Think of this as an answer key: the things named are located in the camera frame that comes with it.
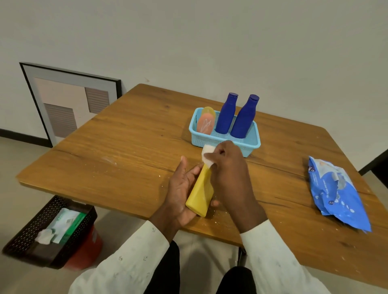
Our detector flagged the person's left hand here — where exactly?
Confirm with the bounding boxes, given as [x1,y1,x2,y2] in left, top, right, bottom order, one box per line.
[164,156,220,227]

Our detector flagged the person's right hand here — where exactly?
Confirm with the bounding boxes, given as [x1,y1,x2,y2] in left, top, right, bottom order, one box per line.
[204,140,263,216]

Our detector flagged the white wet wipe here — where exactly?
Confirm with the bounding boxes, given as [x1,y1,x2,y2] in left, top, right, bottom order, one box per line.
[201,144,216,169]

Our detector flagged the yellow plastic bottle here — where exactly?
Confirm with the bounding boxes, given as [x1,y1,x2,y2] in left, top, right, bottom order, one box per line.
[186,164,215,217]

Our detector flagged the person's right forearm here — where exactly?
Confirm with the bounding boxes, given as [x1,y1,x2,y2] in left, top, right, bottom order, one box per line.
[231,203,331,294]

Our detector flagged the person's left forearm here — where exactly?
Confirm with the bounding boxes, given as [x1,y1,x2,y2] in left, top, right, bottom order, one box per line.
[68,208,189,294]

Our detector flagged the light blue plastic basket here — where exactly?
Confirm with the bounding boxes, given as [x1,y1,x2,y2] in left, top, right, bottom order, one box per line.
[189,107,261,158]

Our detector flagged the orange translucent bottle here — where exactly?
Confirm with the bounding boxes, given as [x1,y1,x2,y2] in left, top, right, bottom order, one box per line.
[197,107,216,135]

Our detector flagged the dark blue plastic bottle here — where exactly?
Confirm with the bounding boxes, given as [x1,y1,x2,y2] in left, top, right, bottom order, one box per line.
[215,93,239,134]
[230,94,260,139]

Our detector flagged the person's left leg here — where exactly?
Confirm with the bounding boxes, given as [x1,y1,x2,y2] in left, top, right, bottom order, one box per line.
[144,240,180,294]

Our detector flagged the person's leg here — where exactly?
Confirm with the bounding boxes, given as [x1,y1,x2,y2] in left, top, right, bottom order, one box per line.
[215,266,257,294]
[144,240,180,294]

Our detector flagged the person's right leg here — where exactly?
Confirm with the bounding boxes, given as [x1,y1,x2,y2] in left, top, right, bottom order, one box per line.
[215,266,257,294]

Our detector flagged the red plastic bucket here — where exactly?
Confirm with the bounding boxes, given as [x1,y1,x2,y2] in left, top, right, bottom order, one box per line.
[63,225,103,271]

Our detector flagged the blue wet wipes packet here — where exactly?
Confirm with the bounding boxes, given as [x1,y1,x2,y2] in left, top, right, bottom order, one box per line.
[308,156,372,233]

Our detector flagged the green and white packet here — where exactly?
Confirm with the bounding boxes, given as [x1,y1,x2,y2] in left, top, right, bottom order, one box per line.
[47,208,88,245]

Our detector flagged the black framed picture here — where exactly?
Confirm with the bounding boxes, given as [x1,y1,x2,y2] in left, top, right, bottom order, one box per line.
[19,62,122,148]

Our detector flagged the crumpled used white wipe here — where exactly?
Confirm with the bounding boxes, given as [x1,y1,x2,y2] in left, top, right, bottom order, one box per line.
[35,229,55,245]

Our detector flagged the black perforated plastic basket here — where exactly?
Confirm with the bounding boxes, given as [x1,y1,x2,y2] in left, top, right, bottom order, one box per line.
[2,195,98,270]

